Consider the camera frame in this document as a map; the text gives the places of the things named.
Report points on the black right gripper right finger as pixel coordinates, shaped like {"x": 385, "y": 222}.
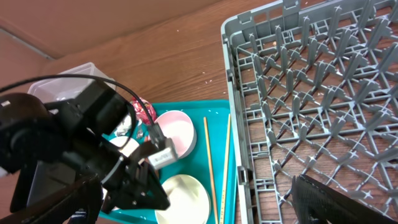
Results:
{"x": 315, "y": 202}

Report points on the white bowl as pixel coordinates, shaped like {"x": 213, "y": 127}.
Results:
{"x": 189, "y": 201}

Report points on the grey dish rack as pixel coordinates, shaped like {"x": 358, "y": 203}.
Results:
{"x": 313, "y": 90}

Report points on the left wooden chopstick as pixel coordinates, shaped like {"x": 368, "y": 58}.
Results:
{"x": 211, "y": 173}

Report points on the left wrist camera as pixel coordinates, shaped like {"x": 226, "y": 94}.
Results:
{"x": 165, "y": 156}

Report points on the clear plastic bin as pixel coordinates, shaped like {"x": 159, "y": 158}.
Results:
{"x": 65, "y": 88}

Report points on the wooden chopstick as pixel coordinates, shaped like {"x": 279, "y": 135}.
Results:
{"x": 225, "y": 171}
{"x": 211, "y": 173}

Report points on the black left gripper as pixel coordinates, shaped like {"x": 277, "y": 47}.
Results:
{"x": 131, "y": 182}

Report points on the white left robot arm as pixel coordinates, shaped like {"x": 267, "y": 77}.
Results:
{"x": 73, "y": 132}

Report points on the pink bowl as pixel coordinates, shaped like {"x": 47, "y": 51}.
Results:
{"x": 178, "y": 126}

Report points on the black tray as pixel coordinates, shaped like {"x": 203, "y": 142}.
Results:
{"x": 39, "y": 180}

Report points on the crumpled white tissue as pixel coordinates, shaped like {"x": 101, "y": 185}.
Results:
{"x": 126, "y": 125}

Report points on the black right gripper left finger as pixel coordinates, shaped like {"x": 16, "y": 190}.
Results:
{"x": 59, "y": 202}

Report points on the red snack wrapper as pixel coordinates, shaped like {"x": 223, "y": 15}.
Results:
{"x": 140, "y": 111}

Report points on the right wooden chopstick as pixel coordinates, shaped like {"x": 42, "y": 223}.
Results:
{"x": 225, "y": 171}

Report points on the teal serving tray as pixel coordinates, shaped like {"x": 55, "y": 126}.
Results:
{"x": 196, "y": 163}

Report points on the pink plate with food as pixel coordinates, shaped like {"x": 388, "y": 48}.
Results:
{"x": 131, "y": 146}

